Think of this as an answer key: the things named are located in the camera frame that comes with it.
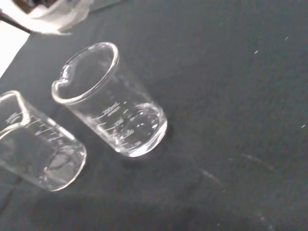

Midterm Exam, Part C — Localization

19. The black tripod leg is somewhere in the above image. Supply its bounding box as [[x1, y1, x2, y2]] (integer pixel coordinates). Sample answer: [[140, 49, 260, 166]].
[[0, 8, 32, 34]]

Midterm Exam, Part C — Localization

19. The black bench cloth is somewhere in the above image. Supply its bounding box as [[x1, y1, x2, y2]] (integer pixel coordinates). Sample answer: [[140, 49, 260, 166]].
[[0, 0, 308, 231]]

